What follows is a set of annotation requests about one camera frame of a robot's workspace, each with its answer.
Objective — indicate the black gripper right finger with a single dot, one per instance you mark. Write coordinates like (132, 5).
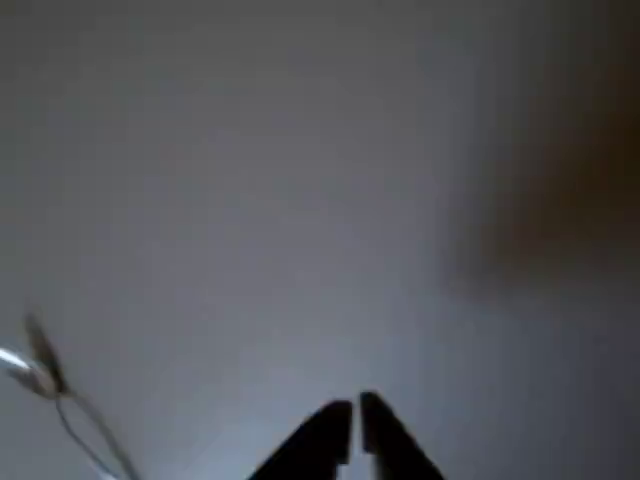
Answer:
(390, 445)

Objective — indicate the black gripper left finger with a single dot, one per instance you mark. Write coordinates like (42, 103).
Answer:
(320, 445)

